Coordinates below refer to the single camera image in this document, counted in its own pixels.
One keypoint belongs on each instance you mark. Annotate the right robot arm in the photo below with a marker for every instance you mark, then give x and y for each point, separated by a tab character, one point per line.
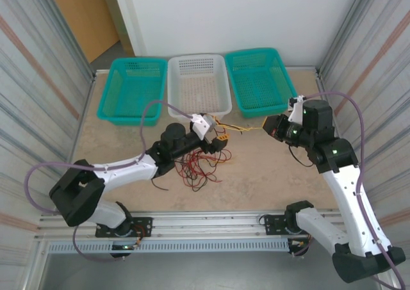
346	190

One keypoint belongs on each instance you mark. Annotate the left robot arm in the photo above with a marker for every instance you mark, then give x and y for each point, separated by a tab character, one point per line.
121	171

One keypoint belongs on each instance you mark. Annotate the teal plastic basket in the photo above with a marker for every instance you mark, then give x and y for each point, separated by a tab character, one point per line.
259	85
128	88

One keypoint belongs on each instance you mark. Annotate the white plastic basket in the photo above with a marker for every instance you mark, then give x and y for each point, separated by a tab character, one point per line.
198	88

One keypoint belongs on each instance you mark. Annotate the wooden door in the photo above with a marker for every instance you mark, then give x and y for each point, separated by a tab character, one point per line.
80	14

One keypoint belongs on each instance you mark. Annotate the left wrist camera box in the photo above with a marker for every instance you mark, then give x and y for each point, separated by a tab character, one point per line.
201	126

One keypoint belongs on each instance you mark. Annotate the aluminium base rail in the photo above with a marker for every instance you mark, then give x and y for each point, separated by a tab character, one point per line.
208	222

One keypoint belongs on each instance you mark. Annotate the white door frame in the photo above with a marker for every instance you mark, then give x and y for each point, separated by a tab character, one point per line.
129	14

